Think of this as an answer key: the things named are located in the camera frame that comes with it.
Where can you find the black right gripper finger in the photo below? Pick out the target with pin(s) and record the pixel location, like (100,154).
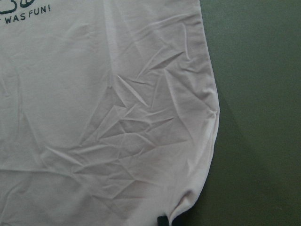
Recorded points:
(162,221)

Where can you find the pink t-shirt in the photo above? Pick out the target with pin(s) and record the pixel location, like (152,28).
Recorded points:
(109,111)

